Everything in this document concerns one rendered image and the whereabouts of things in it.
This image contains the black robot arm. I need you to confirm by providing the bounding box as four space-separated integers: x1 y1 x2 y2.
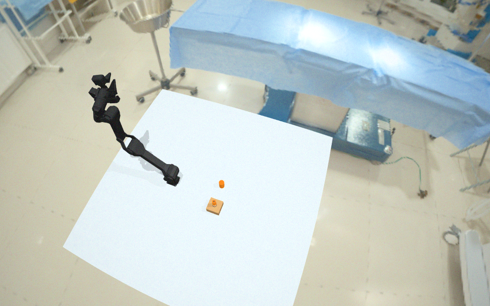
88 87 180 187

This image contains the tan wooden block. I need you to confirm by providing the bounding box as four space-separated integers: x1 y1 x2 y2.
206 197 224 215

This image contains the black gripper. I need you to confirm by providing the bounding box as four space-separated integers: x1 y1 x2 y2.
91 72 120 103

